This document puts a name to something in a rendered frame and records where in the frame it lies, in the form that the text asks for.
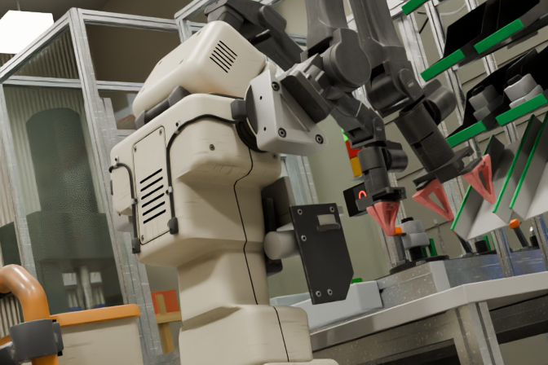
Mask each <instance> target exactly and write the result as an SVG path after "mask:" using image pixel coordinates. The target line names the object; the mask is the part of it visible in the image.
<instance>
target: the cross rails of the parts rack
mask: <svg viewBox="0 0 548 365"><path fill-rule="evenodd" d="M447 1H448V0H432V2H433V4H434V7H437V6H439V5H441V4H443V3H444V2H447ZM543 17H544V18H543ZM547 25H548V12H547V13H545V14H544V15H543V16H541V17H540V20H538V21H536V22H534V23H532V24H530V25H529V26H528V27H527V28H526V29H524V30H522V31H520V32H519V33H517V34H516V35H514V36H512V37H510V38H508V39H506V40H505V41H504V42H502V43H500V44H498V45H497V46H495V47H494V48H492V49H490V50H489V51H486V52H485V53H483V54H482V55H480V54H479V53H478V51H476V52H475V53H473V54H472V55H470V56H469V57H467V58H466V59H464V60H463V61H462V62H460V63H458V64H456V65H454V66H453V67H452V69H453V71H457V70H459V69H461V68H464V67H466V66H467V65H469V64H472V63H474V62H475V61H477V60H479V59H482V58H484V57H485V56H487V55H490V54H492V53H493V52H495V51H498V50H500V49H501V48H503V47H505V46H508V45H510V44H511V43H513V42H516V41H518V40H519V39H521V38H523V37H526V36H528V35H529V34H531V33H534V32H536V31H537V30H539V29H542V28H544V27H546V26H547ZM499 127H501V126H500V125H499V123H498V122H497V123H496V124H495V125H494V126H492V127H491V128H490V129H489V130H487V131H486V132H484V133H482V134H486V133H488V132H489V131H492V130H495V129H496V128H499ZM482 134H480V135H482ZM480 135H478V136H476V137H479V136H480ZM476 137H475V138H476Z"/></svg>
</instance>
